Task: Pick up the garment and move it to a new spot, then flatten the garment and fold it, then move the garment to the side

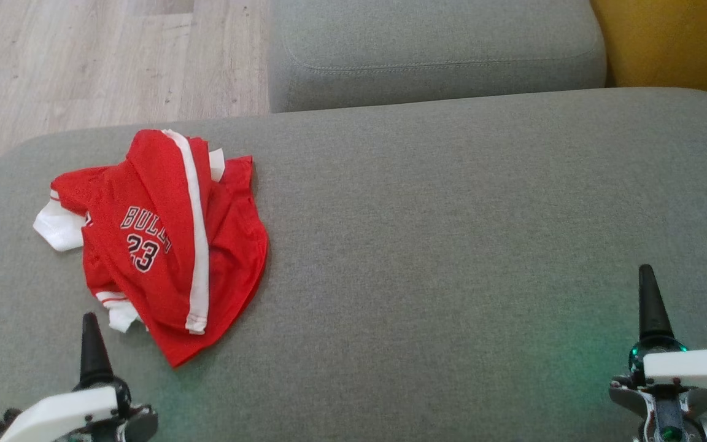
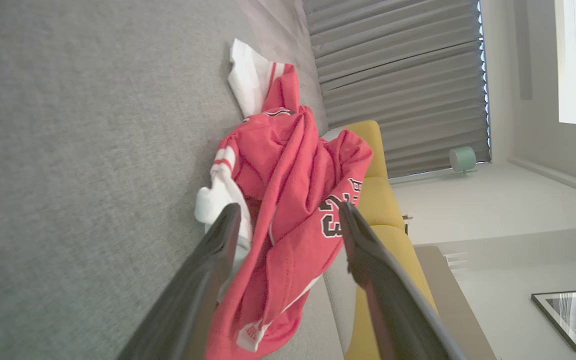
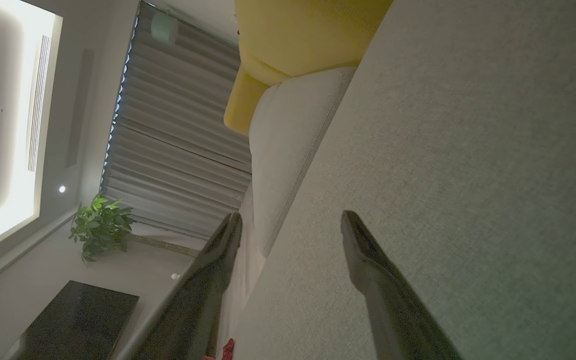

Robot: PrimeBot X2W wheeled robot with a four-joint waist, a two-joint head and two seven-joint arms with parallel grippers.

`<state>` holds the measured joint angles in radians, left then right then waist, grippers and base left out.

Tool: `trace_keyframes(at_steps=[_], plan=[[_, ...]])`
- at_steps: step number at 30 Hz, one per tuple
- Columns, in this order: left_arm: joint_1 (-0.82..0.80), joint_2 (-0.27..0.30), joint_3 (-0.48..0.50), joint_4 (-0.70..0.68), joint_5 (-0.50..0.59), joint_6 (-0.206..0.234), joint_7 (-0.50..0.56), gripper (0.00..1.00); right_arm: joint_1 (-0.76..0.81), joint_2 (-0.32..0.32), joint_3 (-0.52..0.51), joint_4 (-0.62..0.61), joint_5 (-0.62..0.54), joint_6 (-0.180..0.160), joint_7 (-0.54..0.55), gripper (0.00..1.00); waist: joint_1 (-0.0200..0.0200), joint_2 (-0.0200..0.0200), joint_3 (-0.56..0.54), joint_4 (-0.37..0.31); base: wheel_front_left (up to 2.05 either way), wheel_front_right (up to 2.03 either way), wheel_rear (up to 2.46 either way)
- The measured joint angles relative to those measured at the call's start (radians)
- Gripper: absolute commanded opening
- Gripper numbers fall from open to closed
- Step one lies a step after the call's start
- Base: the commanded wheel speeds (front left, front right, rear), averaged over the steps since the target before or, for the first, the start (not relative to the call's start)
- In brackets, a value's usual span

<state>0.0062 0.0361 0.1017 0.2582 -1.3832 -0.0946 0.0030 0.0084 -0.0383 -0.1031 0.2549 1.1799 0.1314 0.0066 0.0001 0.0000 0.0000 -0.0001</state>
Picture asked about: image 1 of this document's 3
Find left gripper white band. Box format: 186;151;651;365
0;312;160;442

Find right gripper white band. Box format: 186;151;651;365
609;264;707;442

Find red shorts white stripe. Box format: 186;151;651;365
125;128;211;336

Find red Bulls 23 jersey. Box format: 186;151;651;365
33;138;269;369

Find large grey sofa seat cushion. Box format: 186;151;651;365
0;87;707;442

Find mustard yellow panel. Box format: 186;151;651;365
592;0;707;108

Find small grey sofa cushion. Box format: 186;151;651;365
268;0;608;114

